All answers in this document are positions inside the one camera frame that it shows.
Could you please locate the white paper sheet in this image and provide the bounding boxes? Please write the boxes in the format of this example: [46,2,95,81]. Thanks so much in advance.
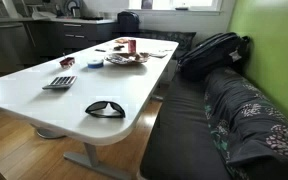
[149,51,169,60]

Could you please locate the dark bench seat pad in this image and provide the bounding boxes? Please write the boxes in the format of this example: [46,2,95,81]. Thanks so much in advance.
[139,71,233,180]

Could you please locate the red toy car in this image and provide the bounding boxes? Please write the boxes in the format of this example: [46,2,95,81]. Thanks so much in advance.
[59,56,76,70]

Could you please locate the dark grey drawer cabinet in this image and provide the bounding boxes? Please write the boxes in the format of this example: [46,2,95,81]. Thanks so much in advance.
[25,18,119,58]

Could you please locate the dark patterned pillow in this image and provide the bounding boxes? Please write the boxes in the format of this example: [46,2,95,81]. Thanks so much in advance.
[138,29,197,61]

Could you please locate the silver calculator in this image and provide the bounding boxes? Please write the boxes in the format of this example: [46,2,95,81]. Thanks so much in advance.
[41,75,78,91]

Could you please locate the steel dishwasher front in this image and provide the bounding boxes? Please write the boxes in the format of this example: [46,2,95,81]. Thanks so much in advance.
[0,21,40,75]

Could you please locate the black sunglasses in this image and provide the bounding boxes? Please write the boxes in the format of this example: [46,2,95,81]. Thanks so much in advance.
[84,100,127,119]

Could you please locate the dark floral cushion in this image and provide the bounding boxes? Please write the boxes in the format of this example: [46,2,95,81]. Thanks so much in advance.
[203,66,288,180]

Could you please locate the steel kettle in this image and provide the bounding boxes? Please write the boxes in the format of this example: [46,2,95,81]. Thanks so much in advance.
[71,5,82,19]

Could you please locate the grey round pedestal foot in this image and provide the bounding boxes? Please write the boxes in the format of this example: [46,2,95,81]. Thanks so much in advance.
[35,127,67,140]

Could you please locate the red drink can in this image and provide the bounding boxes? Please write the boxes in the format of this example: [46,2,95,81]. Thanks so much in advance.
[127,39,137,54]

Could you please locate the small brown flat object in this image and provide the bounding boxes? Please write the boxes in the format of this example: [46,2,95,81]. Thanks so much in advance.
[114,37,130,45]

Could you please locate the white window frame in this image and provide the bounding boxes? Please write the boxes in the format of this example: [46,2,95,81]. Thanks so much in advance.
[125,0,224,16]

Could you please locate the black backpack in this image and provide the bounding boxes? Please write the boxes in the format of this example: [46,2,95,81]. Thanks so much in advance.
[177,31,252,83]

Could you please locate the grey table leg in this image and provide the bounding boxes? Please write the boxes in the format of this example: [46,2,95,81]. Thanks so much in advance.
[63,142,133,180]

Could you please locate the blue white tape roll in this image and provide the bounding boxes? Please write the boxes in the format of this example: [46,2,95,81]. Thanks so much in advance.
[87,58,105,70]

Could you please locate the round white plate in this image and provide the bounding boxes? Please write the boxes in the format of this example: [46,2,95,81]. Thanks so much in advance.
[63,0,84,16]

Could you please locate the brown patterned plate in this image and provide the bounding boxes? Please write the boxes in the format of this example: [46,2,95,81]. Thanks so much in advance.
[104,51,151,66]

